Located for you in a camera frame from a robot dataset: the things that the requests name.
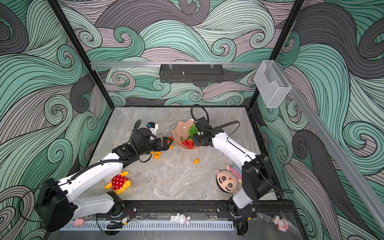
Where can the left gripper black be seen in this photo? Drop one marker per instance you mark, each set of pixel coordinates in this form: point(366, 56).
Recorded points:
point(159, 147)

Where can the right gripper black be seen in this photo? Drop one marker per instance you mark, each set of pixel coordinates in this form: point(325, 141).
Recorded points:
point(196, 141)

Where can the strawberry cluster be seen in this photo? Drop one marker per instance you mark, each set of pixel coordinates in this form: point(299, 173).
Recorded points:
point(189, 143)

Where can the green grape bunch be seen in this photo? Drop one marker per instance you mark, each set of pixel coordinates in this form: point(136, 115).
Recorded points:
point(192, 131)

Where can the pink fruit bowl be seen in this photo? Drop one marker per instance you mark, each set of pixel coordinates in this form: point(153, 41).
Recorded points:
point(181, 131)

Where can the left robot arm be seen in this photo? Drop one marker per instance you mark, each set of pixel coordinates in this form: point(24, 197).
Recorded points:
point(59, 201)

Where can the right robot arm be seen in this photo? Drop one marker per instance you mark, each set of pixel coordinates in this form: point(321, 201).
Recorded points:
point(256, 171)

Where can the pig-face plush doll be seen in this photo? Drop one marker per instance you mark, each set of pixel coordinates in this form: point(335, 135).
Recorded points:
point(229, 179)

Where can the yellow plush toy red dress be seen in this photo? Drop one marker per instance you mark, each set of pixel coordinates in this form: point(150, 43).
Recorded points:
point(119, 183)

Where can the white bunny figurine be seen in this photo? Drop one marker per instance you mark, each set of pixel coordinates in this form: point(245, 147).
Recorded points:
point(180, 219)

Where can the pink pig figurine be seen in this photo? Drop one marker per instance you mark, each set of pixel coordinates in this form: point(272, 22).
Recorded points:
point(282, 224)

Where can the small pink eraser toy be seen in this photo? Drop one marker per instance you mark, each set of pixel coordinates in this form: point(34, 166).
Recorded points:
point(79, 222)

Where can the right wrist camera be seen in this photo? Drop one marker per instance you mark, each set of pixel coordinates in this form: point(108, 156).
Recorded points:
point(202, 124)

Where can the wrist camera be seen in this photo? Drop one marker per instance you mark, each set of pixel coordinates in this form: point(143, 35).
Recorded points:
point(202, 124)
point(153, 127)

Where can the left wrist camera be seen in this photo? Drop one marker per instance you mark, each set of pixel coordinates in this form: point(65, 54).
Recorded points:
point(153, 127)

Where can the black wall tray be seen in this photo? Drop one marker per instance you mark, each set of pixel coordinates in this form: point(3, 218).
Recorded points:
point(191, 74)

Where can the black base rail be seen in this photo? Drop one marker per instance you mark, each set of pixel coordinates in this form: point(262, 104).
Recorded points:
point(217, 208)

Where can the aluminium rail back wall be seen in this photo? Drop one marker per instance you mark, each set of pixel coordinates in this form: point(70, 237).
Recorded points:
point(138, 64)

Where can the clear plastic wall bin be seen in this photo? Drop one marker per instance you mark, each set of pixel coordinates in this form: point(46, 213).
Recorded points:
point(272, 83)

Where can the white slotted cable duct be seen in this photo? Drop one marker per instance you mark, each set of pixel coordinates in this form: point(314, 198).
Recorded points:
point(154, 226)

